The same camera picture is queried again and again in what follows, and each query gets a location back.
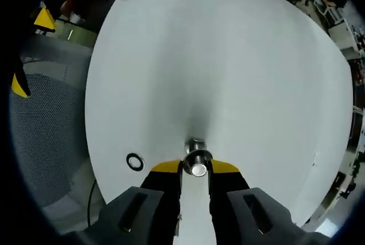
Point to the thick threaded stud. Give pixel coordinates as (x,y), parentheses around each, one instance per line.
(198,170)

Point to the white cabinet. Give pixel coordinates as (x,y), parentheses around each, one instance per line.
(342,34)

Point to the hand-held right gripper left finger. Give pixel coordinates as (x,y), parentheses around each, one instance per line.
(162,196)

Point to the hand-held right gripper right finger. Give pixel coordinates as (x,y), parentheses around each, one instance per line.
(228,199)

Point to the grey mesh office chair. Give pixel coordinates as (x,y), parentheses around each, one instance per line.
(48,131)

